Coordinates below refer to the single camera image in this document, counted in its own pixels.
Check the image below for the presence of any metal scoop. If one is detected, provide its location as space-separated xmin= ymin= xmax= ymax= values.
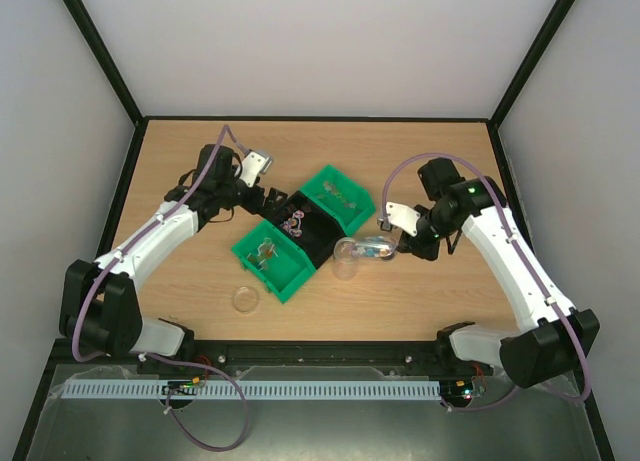
xmin=351 ymin=236 xmax=398 ymax=261

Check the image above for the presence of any clear glass jar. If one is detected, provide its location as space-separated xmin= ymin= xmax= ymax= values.
xmin=332 ymin=237 xmax=363 ymax=281

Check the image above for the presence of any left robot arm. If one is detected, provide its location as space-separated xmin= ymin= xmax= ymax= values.
xmin=59 ymin=145 xmax=285 ymax=362

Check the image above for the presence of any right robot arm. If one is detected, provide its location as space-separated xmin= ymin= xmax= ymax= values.
xmin=380 ymin=153 xmax=600 ymax=388

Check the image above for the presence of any green bin with wrapped candies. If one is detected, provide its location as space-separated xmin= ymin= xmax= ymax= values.
xmin=231 ymin=221 xmax=316 ymax=304

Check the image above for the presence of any green bin with gummy candies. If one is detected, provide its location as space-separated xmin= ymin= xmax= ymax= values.
xmin=300 ymin=165 xmax=376 ymax=236

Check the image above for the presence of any black bin with lollipops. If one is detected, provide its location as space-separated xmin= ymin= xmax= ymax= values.
xmin=267 ymin=191 xmax=345 ymax=269

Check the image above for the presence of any clear jar lid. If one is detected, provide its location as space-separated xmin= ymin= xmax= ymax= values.
xmin=231 ymin=286 xmax=260 ymax=314

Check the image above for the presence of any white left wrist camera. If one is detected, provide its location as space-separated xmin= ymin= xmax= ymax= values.
xmin=239 ymin=150 xmax=273 ymax=188

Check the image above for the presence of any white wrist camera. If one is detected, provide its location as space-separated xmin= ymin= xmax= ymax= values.
xmin=378 ymin=202 xmax=421 ymax=237
xmin=239 ymin=150 xmax=273 ymax=188

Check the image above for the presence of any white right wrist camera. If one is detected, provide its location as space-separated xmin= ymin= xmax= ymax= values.
xmin=378 ymin=202 xmax=421 ymax=237

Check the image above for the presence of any black aluminium frame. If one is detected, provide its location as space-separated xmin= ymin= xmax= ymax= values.
xmin=9 ymin=0 xmax=616 ymax=461

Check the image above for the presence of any slotted grey cable duct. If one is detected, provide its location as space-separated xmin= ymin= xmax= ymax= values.
xmin=61 ymin=379 xmax=441 ymax=401

